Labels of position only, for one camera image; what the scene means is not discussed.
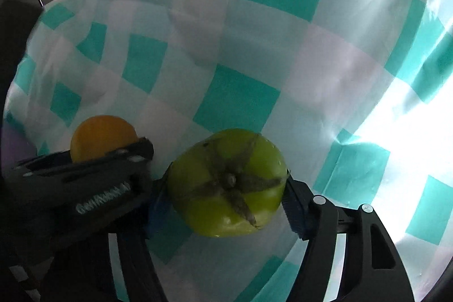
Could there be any yellow pear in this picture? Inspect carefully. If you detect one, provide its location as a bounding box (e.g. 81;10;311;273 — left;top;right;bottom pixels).
70;115;139;162

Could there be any purple box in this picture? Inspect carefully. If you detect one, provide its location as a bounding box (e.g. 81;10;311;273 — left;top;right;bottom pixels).
1;121;37;175

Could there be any green tomato with calyx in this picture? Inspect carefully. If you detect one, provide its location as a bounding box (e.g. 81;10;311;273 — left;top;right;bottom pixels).
164;129;289;237

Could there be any teal white checkered tablecloth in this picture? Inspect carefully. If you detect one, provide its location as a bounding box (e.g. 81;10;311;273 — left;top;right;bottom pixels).
5;0;452;301

